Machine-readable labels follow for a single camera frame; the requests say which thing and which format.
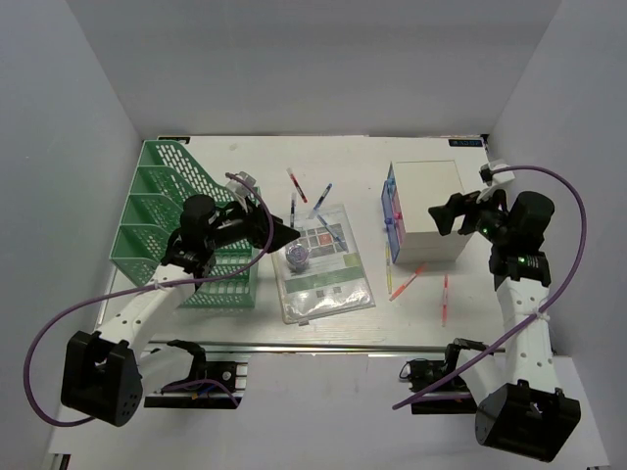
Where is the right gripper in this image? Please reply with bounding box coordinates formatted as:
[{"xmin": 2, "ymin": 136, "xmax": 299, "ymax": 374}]
[{"xmin": 429, "ymin": 183, "xmax": 513, "ymax": 245}]

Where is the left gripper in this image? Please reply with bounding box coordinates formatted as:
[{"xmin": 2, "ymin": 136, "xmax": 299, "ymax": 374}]
[{"xmin": 204, "ymin": 195, "xmax": 299, "ymax": 254}]

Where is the red pen with cap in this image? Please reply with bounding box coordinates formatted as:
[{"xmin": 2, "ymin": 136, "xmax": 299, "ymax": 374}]
[{"xmin": 286, "ymin": 167, "xmax": 308, "ymax": 204}]

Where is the pink drawer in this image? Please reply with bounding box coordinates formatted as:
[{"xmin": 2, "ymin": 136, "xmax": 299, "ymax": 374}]
[{"xmin": 381, "ymin": 182, "xmax": 402, "ymax": 261}]

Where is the yellow highlighter pen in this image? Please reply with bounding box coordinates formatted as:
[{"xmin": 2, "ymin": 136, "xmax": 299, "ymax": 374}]
[{"xmin": 385, "ymin": 242, "xmax": 393, "ymax": 296}]

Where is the pink red pen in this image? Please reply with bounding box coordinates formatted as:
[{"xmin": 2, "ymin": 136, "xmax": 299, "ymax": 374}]
[{"xmin": 441, "ymin": 273, "xmax": 449, "ymax": 327}]

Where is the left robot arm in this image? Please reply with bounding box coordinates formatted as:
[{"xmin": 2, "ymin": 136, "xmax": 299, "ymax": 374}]
[{"xmin": 61, "ymin": 195, "xmax": 300, "ymax": 427}]

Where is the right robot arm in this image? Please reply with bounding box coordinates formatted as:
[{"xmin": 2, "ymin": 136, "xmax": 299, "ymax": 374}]
[{"xmin": 428, "ymin": 190, "xmax": 581, "ymax": 462}]

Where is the purple tape roll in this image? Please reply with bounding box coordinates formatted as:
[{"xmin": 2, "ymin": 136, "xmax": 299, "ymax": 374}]
[{"xmin": 285, "ymin": 243, "xmax": 310, "ymax": 272}]

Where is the white drawer cabinet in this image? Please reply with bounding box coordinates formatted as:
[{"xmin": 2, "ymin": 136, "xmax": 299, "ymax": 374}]
[{"xmin": 392, "ymin": 161, "xmax": 470, "ymax": 264}]

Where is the clear plastic document pouch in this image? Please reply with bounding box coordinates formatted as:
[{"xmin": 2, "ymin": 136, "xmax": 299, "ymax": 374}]
[{"xmin": 271, "ymin": 204, "xmax": 375, "ymax": 325}]

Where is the xdof label sticker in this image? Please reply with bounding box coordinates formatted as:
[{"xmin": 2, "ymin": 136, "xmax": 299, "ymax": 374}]
[{"xmin": 448, "ymin": 139, "xmax": 483, "ymax": 148}]

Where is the blue drawer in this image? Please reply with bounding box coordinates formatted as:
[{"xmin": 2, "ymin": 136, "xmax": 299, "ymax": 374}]
[{"xmin": 381, "ymin": 164, "xmax": 396, "ymax": 219}]

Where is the green mesh file organizer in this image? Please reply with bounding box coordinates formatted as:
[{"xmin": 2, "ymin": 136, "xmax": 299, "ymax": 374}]
[{"xmin": 110, "ymin": 140, "xmax": 259, "ymax": 308}]

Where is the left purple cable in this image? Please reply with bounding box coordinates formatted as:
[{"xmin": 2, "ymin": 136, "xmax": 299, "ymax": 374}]
[{"xmin": 24, "ymin": 171, "xmax": 275, "ymax": 428}]

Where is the purple cable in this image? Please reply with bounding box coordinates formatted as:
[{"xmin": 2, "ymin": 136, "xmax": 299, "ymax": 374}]
[
  {"xmin": 24, "ymin": 171, "xmax": 275, "ymax": 428},
  {"xmin": 393, "ymin": 164, "xmax": 588, "ymax": 410}
]

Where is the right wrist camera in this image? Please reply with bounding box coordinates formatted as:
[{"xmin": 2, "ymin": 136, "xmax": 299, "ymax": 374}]
[{"xmin": 477, "ymin": 160, "xmax": 515, "ymax": 203}]

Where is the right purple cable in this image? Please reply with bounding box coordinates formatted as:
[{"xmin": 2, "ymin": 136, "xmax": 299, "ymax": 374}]
[{"xmin": 393, "ymin": 164, "xmax": 588, "ymax": 410}]

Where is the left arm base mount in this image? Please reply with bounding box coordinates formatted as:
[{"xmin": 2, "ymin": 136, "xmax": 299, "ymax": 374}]
[{"xmin": 139, "ymin": 340, "xmax": 248, "ymax": 409}]

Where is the metal table edge rail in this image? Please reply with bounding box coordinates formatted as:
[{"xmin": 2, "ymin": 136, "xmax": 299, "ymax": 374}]
[{"xmin": 146, "ymin": 341, "xmax": 506, "ymax": 354}]

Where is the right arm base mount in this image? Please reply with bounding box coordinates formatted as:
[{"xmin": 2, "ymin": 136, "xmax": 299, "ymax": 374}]
[{"xmin": 399, "ymin": 338, "xmax": 504, "ymax": 415}]

